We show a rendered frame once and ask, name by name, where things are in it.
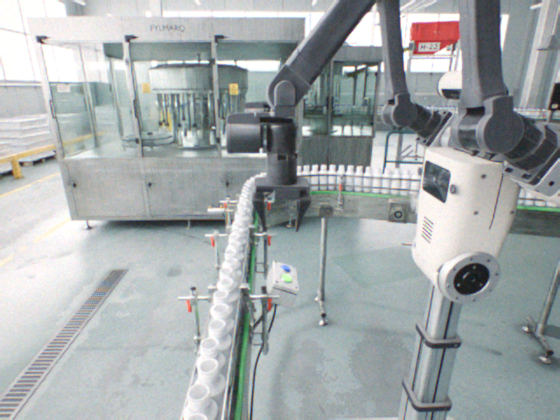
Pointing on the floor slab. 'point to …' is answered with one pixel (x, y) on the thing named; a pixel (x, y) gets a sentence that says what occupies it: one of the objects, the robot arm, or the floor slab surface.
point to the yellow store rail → (23, 157)
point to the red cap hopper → (429, 37)
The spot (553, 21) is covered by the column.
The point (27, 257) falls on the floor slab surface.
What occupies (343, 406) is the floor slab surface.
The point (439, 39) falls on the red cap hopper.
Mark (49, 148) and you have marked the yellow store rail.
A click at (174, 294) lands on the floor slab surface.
